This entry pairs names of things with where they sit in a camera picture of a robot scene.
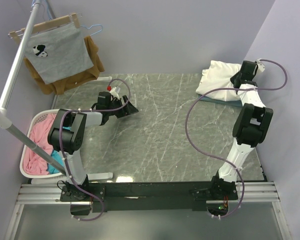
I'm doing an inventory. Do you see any white coca-cola t-shirt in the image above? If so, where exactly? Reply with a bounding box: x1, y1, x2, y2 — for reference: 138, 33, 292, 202
195, 60, 241, 102

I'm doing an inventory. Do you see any teal garment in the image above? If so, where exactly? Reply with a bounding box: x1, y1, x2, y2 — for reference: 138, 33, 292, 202
44, 121, 64, 175

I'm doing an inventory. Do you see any brown garment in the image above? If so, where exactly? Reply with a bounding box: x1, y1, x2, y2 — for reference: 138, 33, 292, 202
23, 36, 105, 95

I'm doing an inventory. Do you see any white laundry basket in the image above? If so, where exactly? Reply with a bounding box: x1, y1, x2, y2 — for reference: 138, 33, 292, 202
19, 109, 64, 179

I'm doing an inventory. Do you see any blue wire hanger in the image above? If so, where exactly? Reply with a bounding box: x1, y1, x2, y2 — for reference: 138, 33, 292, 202
32, 0, 103, 37

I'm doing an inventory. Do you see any folded blue t-shirt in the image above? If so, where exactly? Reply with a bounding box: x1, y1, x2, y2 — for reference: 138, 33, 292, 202
198, 95, 243, 108

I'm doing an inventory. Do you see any white clothes rack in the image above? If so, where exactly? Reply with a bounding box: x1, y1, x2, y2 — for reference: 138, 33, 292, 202
0, 0, 115, 181

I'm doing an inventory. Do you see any wooden clip hanger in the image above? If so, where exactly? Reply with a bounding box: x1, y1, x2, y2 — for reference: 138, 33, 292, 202
8, 13, 83, 44

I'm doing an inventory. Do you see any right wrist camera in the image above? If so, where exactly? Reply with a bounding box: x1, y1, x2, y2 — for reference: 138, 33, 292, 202
255, 59, 266, 75

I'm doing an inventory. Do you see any aluminium rail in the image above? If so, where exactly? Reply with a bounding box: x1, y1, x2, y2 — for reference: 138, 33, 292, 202
15, 182, 281, 205

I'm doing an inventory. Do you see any black base beam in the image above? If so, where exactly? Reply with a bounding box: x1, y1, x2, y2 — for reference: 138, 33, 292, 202
60, 181, 238, 213

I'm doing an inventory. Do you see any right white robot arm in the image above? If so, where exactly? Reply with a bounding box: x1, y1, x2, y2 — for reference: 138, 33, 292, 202
209, 60, 274, 200

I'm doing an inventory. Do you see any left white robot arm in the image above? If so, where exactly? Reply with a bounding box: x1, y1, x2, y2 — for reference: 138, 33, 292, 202
47, 91, 139, 201

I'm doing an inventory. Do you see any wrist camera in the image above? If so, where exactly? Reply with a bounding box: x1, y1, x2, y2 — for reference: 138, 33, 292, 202
107, 85, 121, 100
255, 59, 266, 75

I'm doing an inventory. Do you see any grey panda t-shirt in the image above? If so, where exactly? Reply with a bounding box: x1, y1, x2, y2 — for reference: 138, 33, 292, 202
25, 23, 93, 84

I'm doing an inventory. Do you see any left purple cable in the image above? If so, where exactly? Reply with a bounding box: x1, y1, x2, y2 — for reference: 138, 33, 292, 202
58, 78, 131, 222

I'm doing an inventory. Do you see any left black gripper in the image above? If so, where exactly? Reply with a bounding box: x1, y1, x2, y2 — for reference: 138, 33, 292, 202
107, 95, 139, 119

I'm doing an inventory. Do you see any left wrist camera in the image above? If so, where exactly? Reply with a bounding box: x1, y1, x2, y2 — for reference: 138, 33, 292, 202
107, 85, 121, 100

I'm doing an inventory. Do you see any pink garment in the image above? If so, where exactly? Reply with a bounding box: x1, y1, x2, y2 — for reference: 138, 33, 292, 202
22, 113, 56, 176

